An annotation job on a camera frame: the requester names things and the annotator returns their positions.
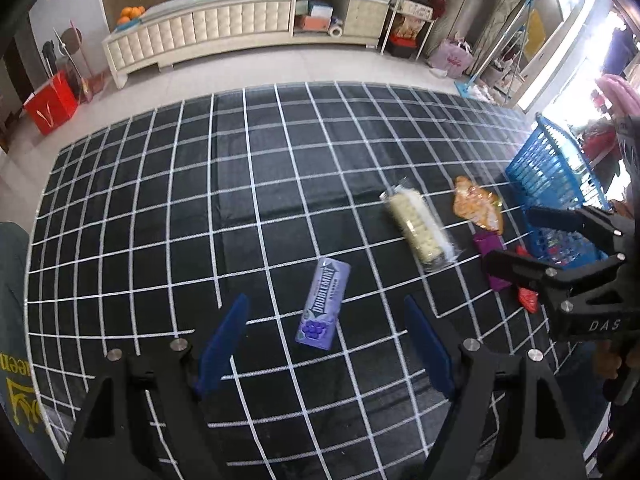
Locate blue flat mop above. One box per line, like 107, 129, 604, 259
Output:
454, 0, 534, 98

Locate red small snack packet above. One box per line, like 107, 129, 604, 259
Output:
514, 244, 542, 316

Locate orange snack packet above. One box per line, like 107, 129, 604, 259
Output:
452, 176, 503, 235

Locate right hand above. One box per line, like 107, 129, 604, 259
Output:
592, 340, 625, 379

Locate black white grid mat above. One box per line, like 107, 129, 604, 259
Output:
25, 82, 570, 479

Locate pink tote bag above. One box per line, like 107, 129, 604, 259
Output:
427, 39, 474, 79

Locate pink quilt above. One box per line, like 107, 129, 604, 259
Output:
596, 74, 640, 117

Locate red paper bag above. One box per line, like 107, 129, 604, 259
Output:
23, 72, 78, 136

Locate blue plastic basket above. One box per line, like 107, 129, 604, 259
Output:
506, 114, 608, 268

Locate clear white cracker pack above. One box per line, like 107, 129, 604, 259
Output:
380, 179, 459, 268

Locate purple snack packet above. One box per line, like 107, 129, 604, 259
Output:
473, 231, 511, 292

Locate purple doublemint gum box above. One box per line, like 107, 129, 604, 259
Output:
295, 257, 350, 350

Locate oranges on cabinet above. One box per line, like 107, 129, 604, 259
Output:
116, 6, 145, 26

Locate cream tv cabinet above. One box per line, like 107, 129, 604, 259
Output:
102, 0, 390, 89

